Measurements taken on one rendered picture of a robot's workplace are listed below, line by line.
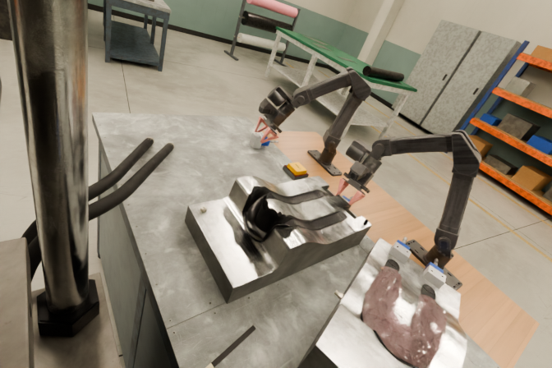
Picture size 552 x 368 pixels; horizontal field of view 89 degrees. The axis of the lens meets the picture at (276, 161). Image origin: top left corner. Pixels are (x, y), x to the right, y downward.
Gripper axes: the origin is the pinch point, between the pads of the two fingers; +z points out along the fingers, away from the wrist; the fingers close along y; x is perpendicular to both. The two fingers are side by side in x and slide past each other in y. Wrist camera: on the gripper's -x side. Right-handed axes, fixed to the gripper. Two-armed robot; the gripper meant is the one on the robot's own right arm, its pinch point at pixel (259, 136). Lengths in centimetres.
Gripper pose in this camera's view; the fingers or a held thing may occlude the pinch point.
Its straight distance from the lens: 126.4
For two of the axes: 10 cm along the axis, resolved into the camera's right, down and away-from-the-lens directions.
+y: 3.9, 5.8, -7.1
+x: 5.9, 4.4, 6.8
